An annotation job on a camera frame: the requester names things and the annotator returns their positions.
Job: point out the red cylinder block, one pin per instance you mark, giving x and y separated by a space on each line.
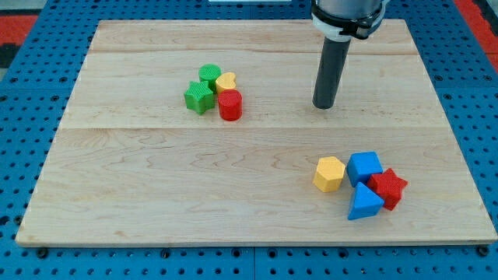
230 105

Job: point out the light wooden board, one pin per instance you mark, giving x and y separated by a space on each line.
132 166

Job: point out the yellow hexagon block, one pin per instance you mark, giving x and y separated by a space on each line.
329 174

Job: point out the yellow heart block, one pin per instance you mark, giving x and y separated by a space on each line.
227 80

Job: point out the blue triangle block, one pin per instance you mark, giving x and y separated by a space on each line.
364 203

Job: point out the red star block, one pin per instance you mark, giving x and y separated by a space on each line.
389 186

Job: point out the green cylinder block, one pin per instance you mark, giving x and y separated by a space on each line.
209 73

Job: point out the green star block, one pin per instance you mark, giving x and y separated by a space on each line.
199 97

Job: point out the blue cube block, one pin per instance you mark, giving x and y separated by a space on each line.
361 166

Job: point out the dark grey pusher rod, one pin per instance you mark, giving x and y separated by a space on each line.
329 73

